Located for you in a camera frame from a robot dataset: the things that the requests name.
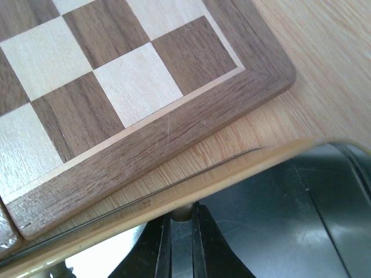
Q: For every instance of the light chess piece gripped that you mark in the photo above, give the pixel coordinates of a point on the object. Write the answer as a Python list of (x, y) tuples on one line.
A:
[(183, 213)]

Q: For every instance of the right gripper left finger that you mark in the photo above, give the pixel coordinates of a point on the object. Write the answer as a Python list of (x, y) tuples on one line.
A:
[(151, 256)]

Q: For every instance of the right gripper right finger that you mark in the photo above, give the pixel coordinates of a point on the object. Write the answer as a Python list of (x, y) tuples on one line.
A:
[(211, 254)]

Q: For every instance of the wooden chess board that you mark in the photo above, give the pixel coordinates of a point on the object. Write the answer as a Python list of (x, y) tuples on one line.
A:
[(97, 93)]

